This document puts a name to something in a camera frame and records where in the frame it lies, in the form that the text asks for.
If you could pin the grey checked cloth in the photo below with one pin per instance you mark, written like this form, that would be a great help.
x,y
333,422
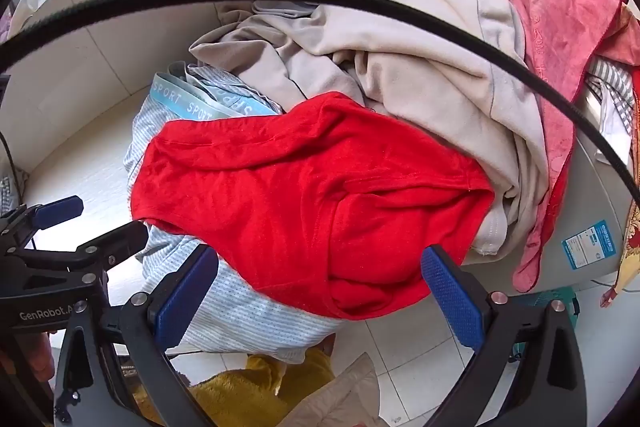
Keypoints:
x,y
612,82

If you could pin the teal plastic basket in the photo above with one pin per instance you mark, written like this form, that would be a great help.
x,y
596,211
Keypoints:
x,y
572,302

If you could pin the light blue striped pants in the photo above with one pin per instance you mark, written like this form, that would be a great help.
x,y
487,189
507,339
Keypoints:
x,y
250,322

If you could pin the grey white striped cloth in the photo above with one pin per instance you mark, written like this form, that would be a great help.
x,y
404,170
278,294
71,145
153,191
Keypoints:
x,y
7,193

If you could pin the grey appliance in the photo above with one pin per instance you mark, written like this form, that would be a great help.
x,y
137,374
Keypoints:
x,y
585,187

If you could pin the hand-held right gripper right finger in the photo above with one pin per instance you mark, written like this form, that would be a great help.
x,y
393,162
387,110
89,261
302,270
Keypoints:
x,y
452,302

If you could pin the yellow fleece garment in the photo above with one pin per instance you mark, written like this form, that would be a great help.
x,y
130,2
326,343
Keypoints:
x,y
240,402

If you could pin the blue white label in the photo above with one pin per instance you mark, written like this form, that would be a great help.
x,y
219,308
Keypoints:
x,y
590,246

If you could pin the beige garment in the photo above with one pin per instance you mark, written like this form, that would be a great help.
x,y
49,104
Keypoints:
x,y
425,72

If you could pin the beige jacket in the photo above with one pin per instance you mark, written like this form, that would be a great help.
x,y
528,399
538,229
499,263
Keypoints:
x,y
340,402

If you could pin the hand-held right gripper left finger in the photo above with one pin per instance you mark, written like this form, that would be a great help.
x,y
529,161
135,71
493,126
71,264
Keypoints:
x,y
185,297

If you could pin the pink towel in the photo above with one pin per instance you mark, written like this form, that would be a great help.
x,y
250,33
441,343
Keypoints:
x,y
550,32

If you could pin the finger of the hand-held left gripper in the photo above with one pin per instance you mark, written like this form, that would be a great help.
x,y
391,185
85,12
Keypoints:
x,y
60,209
117,239

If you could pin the red pants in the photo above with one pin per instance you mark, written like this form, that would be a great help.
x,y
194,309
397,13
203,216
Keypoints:
x,y
300,207

